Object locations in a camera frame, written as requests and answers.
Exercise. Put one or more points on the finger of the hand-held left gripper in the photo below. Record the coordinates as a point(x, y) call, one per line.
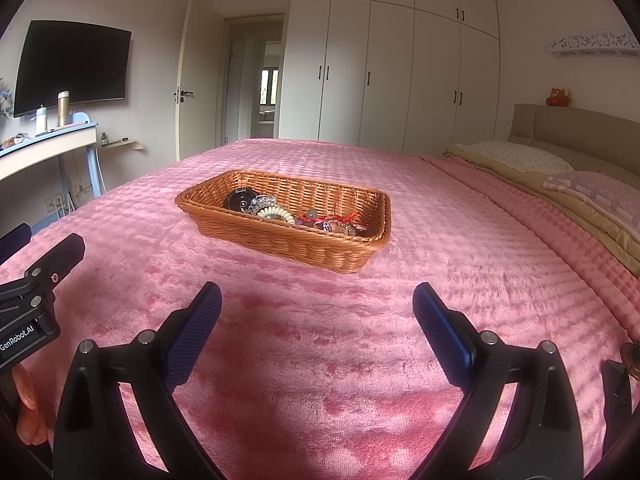
point(62, 257)
point(12, 242)

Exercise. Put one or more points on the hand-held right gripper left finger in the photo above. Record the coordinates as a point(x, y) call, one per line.
point(195, 330)

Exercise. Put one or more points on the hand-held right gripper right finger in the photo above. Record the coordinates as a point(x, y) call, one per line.
point(445, 332)

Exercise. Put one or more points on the brown wicker basket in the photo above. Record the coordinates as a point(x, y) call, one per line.
point(300, 255)

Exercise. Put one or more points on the silver rhinestone hair clip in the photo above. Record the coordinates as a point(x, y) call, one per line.
point(262, 201)

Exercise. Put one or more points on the person's left hand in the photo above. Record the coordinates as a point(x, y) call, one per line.
point(31, 410)

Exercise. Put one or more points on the white curved desk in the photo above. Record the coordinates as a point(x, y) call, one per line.
point(40, 152)

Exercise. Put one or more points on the white bottle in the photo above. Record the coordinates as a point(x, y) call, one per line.
point(41, 121)

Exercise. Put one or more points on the pink plush blanket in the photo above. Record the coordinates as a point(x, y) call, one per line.
point(320, 350)

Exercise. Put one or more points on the black glossy round accessory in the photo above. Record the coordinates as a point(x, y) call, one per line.
point(237, 201)

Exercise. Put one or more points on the gold thermos cup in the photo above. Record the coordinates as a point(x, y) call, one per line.
point(63, 109)

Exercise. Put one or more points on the flower bouquet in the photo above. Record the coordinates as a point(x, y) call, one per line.
point(4, 100)

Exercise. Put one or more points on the grey hair accessory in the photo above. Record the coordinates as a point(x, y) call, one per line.
point(310, 214)

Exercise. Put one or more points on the beige quilt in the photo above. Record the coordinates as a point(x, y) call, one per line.
point(540, 195)

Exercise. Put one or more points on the black stand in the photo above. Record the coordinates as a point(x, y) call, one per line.
point(617, 400)

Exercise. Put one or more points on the white floral pillow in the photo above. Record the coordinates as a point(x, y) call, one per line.
point(515, 156)

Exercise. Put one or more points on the lilac patterned pillow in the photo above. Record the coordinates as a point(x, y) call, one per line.
point(600, 195)

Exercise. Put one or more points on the white room door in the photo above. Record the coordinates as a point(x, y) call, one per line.
point(200, 85)

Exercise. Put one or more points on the beige padded headboard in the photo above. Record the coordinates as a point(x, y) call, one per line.
point(575, 132)

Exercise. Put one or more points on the brown plush toy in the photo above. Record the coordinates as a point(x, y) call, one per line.
point(558, 97)

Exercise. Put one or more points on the white wardrobe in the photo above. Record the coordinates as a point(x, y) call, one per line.
point(390, 60)

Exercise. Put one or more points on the small wooden wall shelf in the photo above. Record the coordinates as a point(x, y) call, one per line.
point(125, 144)

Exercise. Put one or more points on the black wall television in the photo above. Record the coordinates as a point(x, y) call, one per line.
point(72, 67)

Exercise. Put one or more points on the white decorated wall shelf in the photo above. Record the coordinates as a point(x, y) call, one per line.
point(595, 45)

